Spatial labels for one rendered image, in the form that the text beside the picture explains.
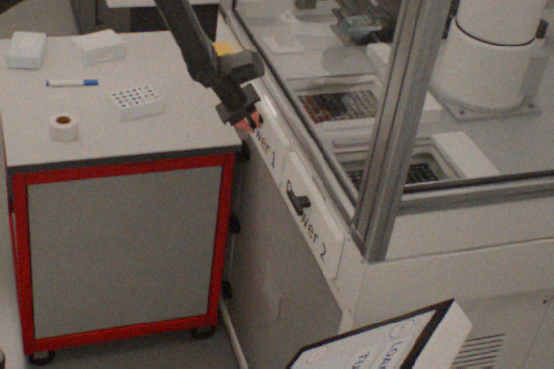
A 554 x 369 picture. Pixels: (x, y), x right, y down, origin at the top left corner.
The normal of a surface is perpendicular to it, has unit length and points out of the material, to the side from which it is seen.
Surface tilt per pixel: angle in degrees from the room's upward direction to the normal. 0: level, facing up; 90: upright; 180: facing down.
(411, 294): 90
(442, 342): 40
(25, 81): 0
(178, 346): 0
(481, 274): 90
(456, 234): 90
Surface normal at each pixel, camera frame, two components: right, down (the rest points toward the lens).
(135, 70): 0.09, -0.83
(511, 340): 0.28, 0.55
